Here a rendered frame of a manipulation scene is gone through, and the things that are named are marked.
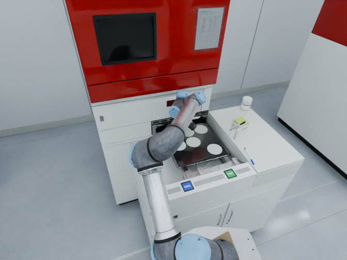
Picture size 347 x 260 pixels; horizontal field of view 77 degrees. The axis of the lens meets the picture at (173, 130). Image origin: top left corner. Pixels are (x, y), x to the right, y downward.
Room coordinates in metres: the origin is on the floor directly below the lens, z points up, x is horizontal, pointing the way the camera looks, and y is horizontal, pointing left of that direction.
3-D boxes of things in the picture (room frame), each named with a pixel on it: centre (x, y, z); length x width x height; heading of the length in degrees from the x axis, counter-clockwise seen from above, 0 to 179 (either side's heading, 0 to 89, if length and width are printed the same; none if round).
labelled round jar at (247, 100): (1.44, -0.55, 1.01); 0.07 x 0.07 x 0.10
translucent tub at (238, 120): (1.20, -0.46, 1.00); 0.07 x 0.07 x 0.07; 30
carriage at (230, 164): (0.86, -0.25, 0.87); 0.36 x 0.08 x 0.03; 111
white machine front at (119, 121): (1.24, 0.12, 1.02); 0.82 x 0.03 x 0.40; 111
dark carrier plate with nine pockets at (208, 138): (1.10, -0.14, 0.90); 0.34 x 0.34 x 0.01; 21
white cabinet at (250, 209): (1.04, -0.25, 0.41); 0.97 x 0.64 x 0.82; 111
